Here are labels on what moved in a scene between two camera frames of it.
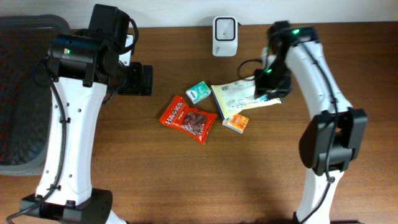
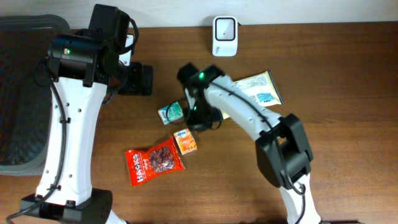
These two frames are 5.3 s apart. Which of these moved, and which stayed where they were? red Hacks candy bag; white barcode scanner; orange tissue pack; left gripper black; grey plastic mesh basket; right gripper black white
Moved: red Hacks candy bag; orange tissue pack; right gripper black white
Stayed: left gripper black; white barcode scanner; grey plastic mesh basket
